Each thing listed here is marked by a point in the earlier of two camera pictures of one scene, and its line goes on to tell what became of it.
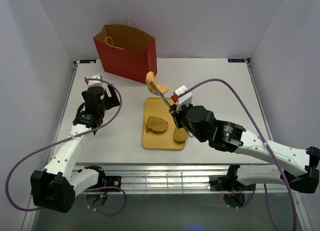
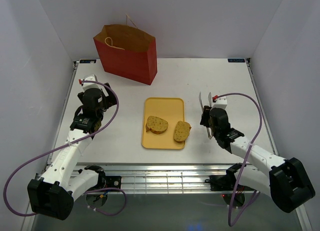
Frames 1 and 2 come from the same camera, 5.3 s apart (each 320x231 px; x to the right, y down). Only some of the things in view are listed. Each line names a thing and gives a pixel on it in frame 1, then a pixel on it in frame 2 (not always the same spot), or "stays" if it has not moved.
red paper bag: (126, 51) stays
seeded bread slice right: (180, 135) stays
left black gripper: (112, 101) stays
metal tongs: (165, 100) -> (209, 95)
